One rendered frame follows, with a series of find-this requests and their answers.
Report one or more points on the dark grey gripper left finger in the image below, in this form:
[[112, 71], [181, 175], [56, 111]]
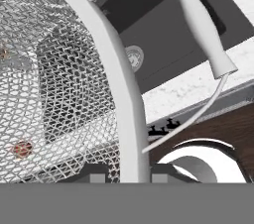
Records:
[[96, 170]]

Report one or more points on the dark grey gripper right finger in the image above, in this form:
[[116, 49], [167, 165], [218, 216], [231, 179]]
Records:
[[162, 169]]

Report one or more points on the dishwasher with brown wood front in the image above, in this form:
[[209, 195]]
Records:
[[228, 125]]

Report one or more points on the dark grey sink basin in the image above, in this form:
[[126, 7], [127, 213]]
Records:
[[165, 36]]

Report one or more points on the small red round object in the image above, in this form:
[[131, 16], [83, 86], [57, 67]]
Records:
[[22, 149]]

